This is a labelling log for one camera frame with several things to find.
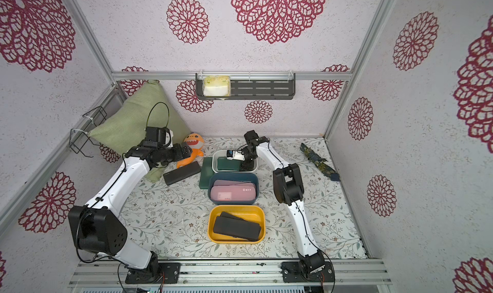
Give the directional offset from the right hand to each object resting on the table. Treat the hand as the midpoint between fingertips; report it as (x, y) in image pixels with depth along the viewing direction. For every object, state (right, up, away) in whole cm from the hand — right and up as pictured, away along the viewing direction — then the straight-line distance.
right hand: (242, 158), depth 105 cm
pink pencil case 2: (-10, -13, -8) cm, 18 cm away
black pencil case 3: (-33, -8, -2) cm, 34 cm away
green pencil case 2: (-19, -8, -3) cm, 21 cm away
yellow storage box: (+7, -25, -19) cm, 32 cm away
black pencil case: (-2, -30, -25) cm, 39 cm away
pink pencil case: (-4, -17, -15) cm, 23 cm away
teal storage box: (+5, -10, -8) cm, 13 cm away
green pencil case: (-10, -3, +1) cm, 11 cm away
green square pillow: (-49, +14, -25) cm, 57 cm away
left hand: (-26, +2, -20) cm, 33 cm away
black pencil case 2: (-8, -26, -18) cm, 32 cm away
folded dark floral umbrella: (+45, -6, +1) cm, 46 cm away
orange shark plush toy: (-27, +9, +4) cm, 28 cm away
